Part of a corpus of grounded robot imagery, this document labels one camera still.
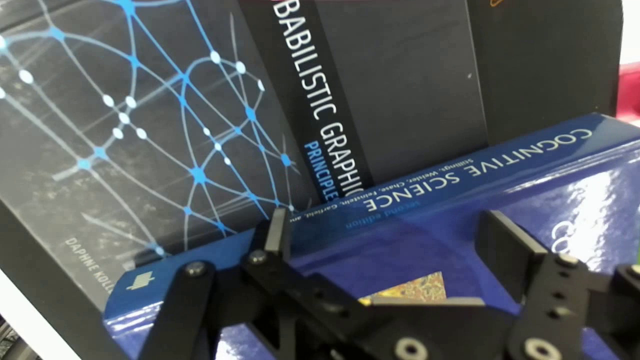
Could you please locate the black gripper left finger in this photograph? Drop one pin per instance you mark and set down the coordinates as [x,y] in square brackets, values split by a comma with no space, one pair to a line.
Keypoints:
[200,313]

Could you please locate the dark network-print book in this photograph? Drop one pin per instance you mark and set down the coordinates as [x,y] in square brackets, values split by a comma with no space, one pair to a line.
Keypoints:
[166,101]

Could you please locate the blue hardcover book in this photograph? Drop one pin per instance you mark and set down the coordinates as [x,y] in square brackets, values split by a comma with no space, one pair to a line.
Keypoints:
[467,187]

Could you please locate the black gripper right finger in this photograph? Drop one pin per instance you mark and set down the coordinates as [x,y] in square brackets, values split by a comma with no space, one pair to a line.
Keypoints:
[573,307]

